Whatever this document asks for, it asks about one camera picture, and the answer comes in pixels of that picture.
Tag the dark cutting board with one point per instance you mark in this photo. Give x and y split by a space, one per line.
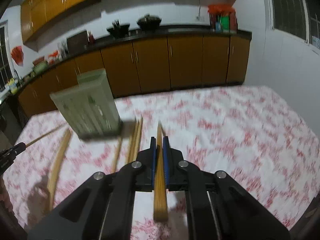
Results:
77 42

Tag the green pot on counter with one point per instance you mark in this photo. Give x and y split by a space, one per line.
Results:
39 65

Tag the window with grille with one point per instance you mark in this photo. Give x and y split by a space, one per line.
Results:
299 18

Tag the wooden chopstick pair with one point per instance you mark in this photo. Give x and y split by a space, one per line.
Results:
136 143
132 142

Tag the yellow dish soap bottle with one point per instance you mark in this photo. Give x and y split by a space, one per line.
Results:
12 86

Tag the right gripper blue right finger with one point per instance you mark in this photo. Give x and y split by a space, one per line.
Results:
166 151

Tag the black wok left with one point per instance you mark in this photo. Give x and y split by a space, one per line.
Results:
119 30

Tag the red bottle on counter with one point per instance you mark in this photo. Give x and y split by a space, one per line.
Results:
91 38

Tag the black wok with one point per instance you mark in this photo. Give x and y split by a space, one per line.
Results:
149 22
119 30

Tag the black wok right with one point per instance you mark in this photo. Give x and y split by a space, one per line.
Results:
149 22

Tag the brown lower kitchen cabinets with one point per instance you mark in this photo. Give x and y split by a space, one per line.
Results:
147 66

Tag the yellow upper kitchen cabinets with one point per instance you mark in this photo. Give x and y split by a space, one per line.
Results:
38 15

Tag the floral red white tablecloth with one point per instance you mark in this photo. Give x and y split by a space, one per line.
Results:
243 165

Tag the red plastic bag bundle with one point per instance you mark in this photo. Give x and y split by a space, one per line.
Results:
223 18

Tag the wooden chopstick short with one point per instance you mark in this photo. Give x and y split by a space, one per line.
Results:
116 156

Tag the wooden chopstick curved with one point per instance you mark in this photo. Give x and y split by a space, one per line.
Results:
54 174

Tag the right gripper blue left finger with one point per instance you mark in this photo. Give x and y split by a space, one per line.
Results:
153 147

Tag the red hanging bag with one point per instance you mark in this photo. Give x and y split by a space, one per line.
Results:
17 55

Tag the green perforated utensil holder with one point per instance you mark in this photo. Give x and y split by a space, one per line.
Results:
89 107

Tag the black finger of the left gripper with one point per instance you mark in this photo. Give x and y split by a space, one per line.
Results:
8 156

